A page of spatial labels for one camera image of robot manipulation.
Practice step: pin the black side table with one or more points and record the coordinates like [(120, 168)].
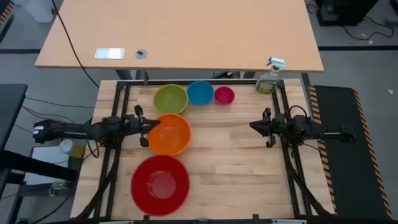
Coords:
[(11, 105)]

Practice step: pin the blue bowl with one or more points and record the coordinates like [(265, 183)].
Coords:
[(200, 92)]

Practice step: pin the white round cup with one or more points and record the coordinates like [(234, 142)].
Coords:
[(66, 145)]

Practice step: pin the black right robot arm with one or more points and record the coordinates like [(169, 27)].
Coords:
[(329, 132)]

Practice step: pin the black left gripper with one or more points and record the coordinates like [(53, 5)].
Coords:
[(133, 124)]

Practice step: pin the black hazard-striped floor mat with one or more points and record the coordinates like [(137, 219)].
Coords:
[(348, 149)]

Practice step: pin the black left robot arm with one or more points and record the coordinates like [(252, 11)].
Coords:
[(62, 129)]

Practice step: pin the green bowl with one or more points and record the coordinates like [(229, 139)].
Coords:
[(171, 99)]

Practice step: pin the beige wooden desk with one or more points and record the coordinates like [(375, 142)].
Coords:
[(186, 31)]

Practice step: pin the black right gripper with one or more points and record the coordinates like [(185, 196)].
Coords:
[(275, 126)]

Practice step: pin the black metal rig frame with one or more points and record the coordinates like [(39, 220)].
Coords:
[(122, 99)]

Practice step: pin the orange bowl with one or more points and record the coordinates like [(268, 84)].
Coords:
[(169, 137)]

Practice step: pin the small pink bowl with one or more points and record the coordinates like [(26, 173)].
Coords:
[(224, 95)]

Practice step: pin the green cleaner spray bottle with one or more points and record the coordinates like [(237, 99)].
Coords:
[(266, 84)]

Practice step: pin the large red bowl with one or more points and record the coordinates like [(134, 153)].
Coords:
[(160, 185)]

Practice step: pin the black desk leg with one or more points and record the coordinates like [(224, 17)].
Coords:
[(126, 74)]

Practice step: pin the black equipment box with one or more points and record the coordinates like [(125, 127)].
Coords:
[(345, 11)]

